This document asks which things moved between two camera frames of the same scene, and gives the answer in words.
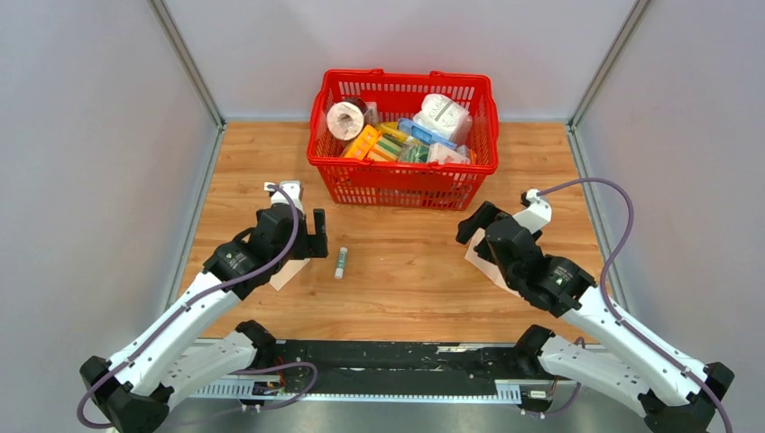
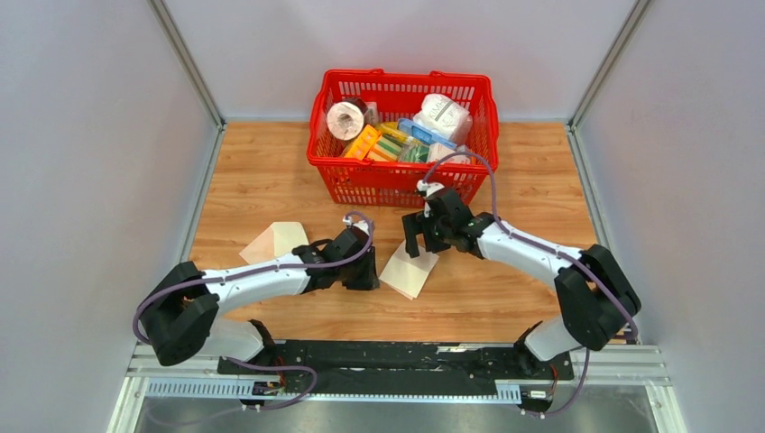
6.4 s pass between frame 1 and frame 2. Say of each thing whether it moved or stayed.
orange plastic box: stayed
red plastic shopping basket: stayed
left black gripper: moved
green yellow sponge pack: stayed
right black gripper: moved
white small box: stayed
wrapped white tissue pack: stayed
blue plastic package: stayed
